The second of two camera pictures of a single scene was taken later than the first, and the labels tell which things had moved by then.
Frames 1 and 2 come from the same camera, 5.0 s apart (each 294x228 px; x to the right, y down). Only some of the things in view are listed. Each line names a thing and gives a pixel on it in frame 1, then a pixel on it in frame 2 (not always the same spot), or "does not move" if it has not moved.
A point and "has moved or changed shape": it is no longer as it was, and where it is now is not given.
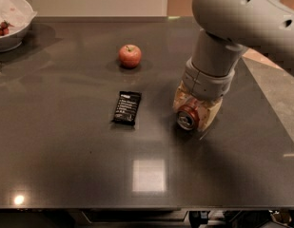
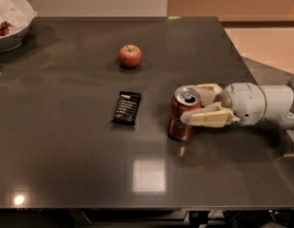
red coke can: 187,117 has moved or changed shape
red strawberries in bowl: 2,28 does not move
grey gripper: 205,84 to 246,103
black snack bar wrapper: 127,107 does not move
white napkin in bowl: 12,9 does not move
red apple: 129,55 does not move
